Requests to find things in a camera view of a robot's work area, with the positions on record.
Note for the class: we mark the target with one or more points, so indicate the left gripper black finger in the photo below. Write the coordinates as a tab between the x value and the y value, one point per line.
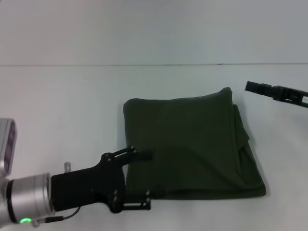
134	156
148	202

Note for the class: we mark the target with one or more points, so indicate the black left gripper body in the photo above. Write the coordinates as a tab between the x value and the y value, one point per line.
84	185

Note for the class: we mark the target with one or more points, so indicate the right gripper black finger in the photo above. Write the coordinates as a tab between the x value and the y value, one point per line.
262	89

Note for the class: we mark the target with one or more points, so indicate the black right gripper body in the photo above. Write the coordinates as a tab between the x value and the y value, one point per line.
293	96

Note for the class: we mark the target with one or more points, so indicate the dark green t-shirt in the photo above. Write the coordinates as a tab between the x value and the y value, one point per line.
192	144

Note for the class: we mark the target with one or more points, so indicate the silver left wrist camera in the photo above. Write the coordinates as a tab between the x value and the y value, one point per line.
7	146

